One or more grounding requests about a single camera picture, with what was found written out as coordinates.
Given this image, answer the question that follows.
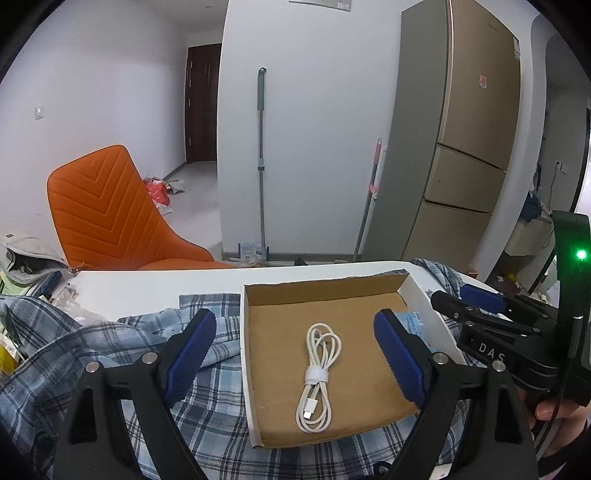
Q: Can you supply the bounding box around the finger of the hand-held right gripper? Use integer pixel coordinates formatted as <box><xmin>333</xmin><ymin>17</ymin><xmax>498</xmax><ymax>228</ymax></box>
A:
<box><xmin>431</xmin><ymin>291</ymin><xmax>544</xmax><ymax>336</ymax></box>
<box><xmin>459</xmin><ymin>283</ymin><xmax>557</xmax><ymax>320</ymax></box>

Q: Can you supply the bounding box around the orange quilted chair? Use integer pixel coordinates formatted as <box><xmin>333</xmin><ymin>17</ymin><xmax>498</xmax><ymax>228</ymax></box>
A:
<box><xmin>47</xmin><ymin>144</ymin><xmax>237</xmax><ymax>271</ymax></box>

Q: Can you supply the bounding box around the white charging cable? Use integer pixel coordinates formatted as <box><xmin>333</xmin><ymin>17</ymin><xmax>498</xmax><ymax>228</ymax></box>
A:
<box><xmin>295</xmin><ymin>323</ymin><xmax>345</xmax><ymax>435</ymax></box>

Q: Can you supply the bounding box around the shallow cardboard box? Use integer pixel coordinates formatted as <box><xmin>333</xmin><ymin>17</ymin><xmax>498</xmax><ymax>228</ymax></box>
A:
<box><xmin>239</xmin><ymin>270</ymin><xmax>468</xmax><ymax>449</ymax></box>

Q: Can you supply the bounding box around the red plastic bag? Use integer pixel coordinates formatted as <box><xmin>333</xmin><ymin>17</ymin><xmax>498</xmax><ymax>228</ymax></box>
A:
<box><xmin>145</xmin><ymin>178</ymin><xmax>172</xmax><ymax>206</ymax></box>

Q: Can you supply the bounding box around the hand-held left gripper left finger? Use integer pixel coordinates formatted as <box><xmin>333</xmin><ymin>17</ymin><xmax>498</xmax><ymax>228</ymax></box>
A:
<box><xmin>53</xmin><ymin>308</ymin><xmax>218</xmax><ymax>480</ymax></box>

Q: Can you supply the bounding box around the blue hanging cloth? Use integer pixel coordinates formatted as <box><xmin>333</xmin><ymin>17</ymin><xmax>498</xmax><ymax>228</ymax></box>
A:
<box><xmin>522</xmin><ymin>191</ymin><xmax>544</xmax><ymax>223</ymax></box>

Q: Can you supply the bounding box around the blue tissue packet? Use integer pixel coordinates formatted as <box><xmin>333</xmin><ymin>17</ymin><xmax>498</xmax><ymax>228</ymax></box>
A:
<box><xmin>392</xmin><ymin>310</ymin><xmax>435</xmax><ymax>348</ymax></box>

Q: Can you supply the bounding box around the pink handled mop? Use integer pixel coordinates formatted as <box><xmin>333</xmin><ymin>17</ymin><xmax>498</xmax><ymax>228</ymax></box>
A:
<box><xmin>353</xmin><ymin>136</ymin><xmax>385</xmax><ymax>262</ymax></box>

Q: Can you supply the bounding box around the beige refrigerator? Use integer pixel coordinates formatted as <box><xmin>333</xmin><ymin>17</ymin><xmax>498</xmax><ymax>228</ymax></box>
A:
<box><xmin>360</xmin><ymin>0</ymin><xmax>523</xmax><ymax>273</ymax></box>

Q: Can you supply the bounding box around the blue plaid shirt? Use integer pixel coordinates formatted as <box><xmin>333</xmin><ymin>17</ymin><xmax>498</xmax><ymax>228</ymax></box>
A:
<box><xmin>0</xmin><ymin>257</ymin><xmax>485</xmax><ymax>480</ymax></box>

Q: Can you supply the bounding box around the person's right hand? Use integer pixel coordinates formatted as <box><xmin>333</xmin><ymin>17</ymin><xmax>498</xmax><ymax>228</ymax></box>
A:
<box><xmin>516</xmin><ymin>385</ymin><xmax>589</xmax><ymax>457</ymax></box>

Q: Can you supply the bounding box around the dark brown door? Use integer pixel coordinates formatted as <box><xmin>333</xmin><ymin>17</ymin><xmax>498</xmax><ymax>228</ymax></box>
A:
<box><xmin>185</xmin><ymin>43</ymin><xmax>222</xmax><ymax>165</ymax></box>

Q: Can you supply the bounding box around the grey fabric bag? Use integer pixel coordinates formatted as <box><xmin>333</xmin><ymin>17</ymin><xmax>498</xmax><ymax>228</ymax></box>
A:
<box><xmin>0</xmin><ymin>235</ymin><xmax>71</xmax><ymax>285</ymax></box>

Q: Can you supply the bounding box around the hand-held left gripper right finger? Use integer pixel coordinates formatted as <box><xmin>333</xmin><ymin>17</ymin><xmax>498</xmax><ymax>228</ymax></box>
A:
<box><xmin>373</xmin><ymin>308</ymin><xmax>540</xmax><ymax>480</ymax></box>

